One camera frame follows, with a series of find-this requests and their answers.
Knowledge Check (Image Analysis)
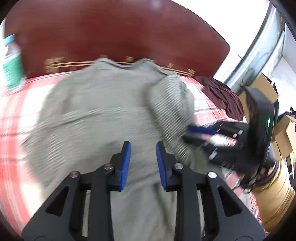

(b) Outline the glass sliding door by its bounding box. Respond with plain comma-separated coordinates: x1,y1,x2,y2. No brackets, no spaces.
223,2,286,88

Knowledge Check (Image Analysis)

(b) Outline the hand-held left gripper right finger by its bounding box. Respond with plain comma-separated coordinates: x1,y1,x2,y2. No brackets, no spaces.
156,141,266,241

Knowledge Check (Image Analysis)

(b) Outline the red plaid blanket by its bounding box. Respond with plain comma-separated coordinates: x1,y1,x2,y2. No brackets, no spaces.
0,71,264,232

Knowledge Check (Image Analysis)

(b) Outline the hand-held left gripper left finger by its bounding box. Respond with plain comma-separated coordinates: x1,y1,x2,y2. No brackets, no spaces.
21,141,131,241

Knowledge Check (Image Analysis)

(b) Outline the grey striped shirt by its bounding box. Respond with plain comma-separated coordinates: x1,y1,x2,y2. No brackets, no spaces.
22,58,222,241

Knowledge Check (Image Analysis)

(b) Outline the brown cardboard box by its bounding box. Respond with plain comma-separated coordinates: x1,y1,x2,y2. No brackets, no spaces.
238,73,279,109
273,115,296,160

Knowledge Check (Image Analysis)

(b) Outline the dark brown wooden headboard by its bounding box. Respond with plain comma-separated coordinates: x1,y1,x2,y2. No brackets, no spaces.
5,0,231,80

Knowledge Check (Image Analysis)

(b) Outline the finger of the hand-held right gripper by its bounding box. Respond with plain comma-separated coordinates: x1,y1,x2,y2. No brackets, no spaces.
187,122,250,139
183,136,249,167

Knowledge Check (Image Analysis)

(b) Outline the maroon garment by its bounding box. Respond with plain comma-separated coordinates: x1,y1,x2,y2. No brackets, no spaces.
194,75,248,122

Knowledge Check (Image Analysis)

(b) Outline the black cable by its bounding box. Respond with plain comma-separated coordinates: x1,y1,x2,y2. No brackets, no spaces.
239,161,281,193

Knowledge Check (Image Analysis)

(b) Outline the clear plastic water bottle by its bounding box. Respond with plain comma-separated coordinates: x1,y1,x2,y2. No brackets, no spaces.
2,34,26,92

